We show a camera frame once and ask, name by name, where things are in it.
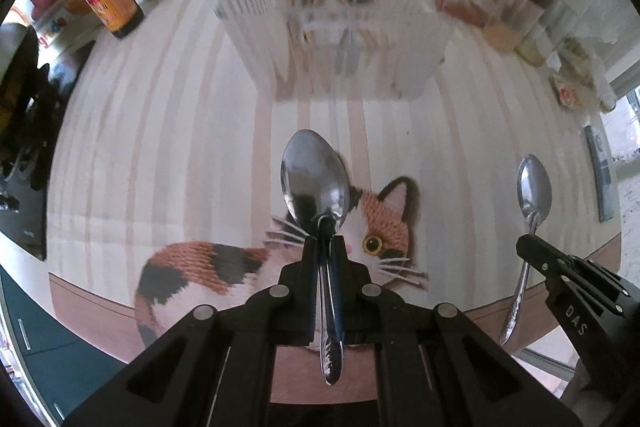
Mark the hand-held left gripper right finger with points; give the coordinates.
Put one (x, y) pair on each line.
(350, 297)

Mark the black gas stove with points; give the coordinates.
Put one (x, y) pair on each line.
(35, 157)

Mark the cat print striped tablecloth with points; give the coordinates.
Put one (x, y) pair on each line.
(175, 147)

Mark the clear plastic bag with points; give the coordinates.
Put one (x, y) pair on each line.
(595, 52)

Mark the small colourful card packet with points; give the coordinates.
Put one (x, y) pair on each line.
(569, 93)

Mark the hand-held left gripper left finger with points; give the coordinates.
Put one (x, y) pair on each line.
(295, 297)

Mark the frosted glass sliding door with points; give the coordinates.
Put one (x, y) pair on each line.
(629, 147)

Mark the brown spice bag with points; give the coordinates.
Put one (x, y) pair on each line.
(457, 7)

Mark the clear jar with yellow contents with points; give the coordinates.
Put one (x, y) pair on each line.
(542, 42)

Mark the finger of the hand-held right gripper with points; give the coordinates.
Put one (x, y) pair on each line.
(542, 254)

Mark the set of wooden chopsticks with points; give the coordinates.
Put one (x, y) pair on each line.
(300, 52)

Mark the clear plastic utensil container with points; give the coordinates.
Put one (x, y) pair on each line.
(400, 47)

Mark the grey remote control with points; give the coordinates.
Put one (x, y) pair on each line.
(602, 177)

